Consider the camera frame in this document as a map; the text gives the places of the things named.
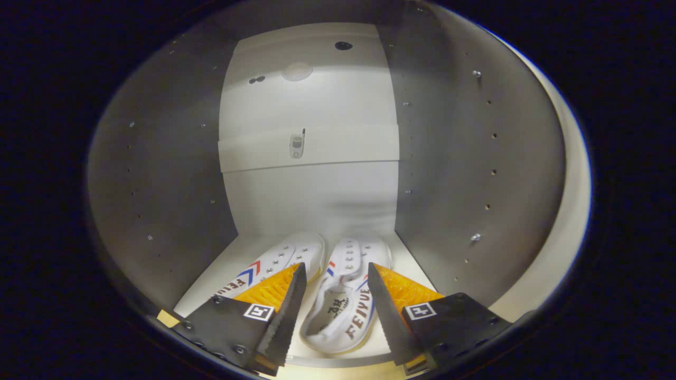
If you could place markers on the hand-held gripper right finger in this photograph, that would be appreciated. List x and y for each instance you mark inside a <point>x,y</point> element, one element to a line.
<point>388,316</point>

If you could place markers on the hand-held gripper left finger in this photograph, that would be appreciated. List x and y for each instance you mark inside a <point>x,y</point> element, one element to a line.
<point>285,316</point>

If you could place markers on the white canvas shoe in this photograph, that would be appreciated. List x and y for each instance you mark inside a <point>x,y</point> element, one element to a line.
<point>348,264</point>
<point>285,256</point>

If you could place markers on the grey shoe cabinet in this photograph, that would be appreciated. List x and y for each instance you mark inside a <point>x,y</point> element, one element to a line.
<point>174,158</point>

